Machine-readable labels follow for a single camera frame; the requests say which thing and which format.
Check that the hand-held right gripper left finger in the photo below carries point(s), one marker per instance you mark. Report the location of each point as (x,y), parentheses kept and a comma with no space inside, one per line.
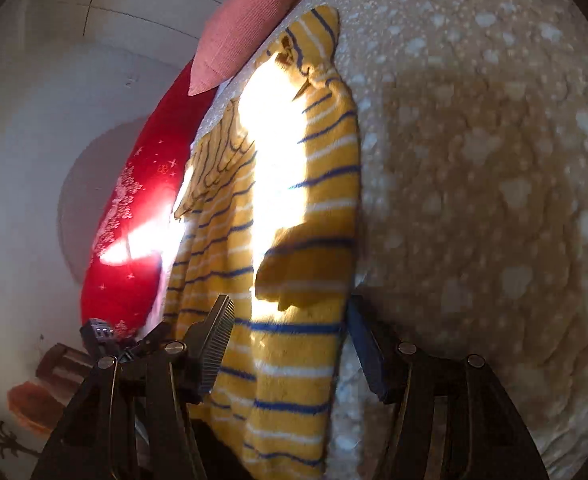
(212,345)

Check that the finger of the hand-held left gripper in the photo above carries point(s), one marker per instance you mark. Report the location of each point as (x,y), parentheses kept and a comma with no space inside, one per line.
(146,342)

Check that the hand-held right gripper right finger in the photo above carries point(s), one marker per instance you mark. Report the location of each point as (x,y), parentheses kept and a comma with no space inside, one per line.
(369,350)

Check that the yellow striped sweater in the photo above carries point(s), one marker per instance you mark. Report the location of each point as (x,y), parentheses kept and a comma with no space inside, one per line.
(294,360)

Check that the brown wooden stool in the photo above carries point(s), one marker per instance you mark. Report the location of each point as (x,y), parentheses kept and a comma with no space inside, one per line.
(63,365)

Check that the red pillow with white print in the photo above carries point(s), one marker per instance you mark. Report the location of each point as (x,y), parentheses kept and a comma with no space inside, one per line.
(138,185)

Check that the beige spotted blanket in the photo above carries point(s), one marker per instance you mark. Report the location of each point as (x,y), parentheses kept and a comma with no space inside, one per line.
(474,160)

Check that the pink knitted pillow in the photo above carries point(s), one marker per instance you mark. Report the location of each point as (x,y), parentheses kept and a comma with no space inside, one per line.
(239,30)

